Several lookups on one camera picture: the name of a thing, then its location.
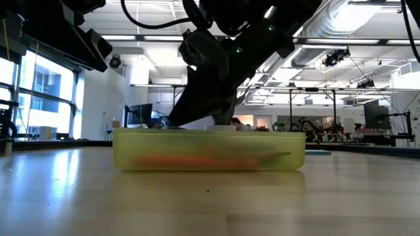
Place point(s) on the person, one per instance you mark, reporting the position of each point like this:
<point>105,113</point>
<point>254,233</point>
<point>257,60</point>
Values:
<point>237,124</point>

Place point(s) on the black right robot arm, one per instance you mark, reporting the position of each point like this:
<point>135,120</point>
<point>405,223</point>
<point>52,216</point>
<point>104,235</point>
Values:
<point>288,13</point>

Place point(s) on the ceiling light strip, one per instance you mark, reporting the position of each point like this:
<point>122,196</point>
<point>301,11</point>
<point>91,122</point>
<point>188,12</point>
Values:
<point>344,41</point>
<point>147,38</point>

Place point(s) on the round black ceiling spotlight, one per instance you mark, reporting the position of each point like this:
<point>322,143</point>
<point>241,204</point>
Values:
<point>115,61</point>

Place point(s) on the large window with dark frame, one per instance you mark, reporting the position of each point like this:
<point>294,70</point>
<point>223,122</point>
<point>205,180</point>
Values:
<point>49,91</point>

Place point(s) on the dark computer monitor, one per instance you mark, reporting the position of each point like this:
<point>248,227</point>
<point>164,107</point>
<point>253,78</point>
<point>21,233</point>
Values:
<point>140,114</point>
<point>377,116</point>

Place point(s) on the silver ventilation duct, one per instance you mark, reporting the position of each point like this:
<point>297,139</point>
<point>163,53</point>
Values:
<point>341,19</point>

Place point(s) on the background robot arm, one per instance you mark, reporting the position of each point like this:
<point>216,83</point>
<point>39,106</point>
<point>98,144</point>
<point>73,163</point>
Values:
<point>308,128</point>

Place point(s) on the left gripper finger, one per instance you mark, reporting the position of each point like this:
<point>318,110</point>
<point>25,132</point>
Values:
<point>95,64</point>
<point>100,44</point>

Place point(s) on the black ceiling camera mount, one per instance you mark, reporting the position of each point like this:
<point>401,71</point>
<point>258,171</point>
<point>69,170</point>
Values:
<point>334,58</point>

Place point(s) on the translucent yellow-green pencil box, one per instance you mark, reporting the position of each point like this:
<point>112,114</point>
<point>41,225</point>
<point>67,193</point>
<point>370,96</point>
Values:
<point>210,144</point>

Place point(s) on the orange plastic pen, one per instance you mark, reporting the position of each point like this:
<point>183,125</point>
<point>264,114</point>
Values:
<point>197,162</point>

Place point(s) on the black equipment stand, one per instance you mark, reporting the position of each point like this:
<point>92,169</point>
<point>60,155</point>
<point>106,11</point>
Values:
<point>5,126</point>

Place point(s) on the black metal rack frame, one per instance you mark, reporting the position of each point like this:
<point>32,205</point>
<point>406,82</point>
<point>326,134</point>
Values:
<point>290,108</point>
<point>174,98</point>

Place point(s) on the small cardboard box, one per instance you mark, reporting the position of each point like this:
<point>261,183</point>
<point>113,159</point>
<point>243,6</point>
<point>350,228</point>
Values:
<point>116,125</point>

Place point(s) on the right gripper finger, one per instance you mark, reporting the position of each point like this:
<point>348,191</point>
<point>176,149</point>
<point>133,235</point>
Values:
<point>197,95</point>
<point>224,113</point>

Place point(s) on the white bin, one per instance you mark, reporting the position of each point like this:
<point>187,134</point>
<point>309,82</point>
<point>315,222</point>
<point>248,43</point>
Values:
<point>45,133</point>

